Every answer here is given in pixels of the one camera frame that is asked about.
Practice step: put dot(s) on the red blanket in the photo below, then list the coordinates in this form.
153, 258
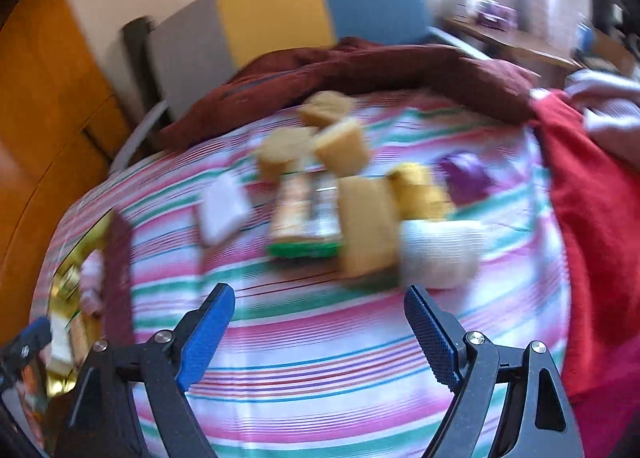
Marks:
595, 198

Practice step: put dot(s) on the pink white striped sock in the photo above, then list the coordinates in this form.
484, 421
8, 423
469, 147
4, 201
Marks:
90, 284

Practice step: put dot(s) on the yellow rolled sock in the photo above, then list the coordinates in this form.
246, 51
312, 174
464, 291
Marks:
417, 195

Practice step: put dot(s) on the yellow sponge block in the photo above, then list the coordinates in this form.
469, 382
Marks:
283, 151
325, 108

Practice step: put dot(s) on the grey yellow blue headboard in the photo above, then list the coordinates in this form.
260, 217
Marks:
206, 42

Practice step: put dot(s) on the purple box on desk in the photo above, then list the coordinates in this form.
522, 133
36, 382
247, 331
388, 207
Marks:
494, 15

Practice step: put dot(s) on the cracker pack green edge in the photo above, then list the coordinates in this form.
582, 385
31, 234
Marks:
305, 222

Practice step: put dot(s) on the wooden side desk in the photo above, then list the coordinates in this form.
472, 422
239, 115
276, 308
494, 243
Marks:
553, 64

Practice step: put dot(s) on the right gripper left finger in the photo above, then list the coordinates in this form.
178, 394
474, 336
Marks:
103, 419

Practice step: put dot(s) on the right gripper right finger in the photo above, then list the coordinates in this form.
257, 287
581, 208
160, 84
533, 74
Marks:
536, 418

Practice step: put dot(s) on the pink grey garment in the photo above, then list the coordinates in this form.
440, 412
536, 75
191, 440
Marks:
610, 111

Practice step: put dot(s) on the gold maroon gift box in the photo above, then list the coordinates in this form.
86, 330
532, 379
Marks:
73, 332

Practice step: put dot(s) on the left yellow sponge block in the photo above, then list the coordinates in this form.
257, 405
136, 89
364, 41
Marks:
283, 151

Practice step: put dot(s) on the wedge yellow sponge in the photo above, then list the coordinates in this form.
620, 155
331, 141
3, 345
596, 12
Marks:
342, 148

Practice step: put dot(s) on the striped bed sheet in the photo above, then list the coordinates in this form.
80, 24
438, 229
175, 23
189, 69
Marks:
312, 366

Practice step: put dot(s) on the orange wooden wardrobe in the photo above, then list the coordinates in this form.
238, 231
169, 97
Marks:
61, 124

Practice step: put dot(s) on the large tan sponge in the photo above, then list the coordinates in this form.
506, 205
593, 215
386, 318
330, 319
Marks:
370, 225

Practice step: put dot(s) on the white soap bar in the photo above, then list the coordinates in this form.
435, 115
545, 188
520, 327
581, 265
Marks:
223, 209

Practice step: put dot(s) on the purple snack packet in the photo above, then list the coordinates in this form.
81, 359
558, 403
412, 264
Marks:
466, 177

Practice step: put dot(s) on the far yellow sponge block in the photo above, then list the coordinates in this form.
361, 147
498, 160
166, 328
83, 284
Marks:
325, 108

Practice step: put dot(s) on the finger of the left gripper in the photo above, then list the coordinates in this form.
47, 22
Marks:
27, 344

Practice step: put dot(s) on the maroon jacket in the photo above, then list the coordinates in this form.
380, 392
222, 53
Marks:
282, 79

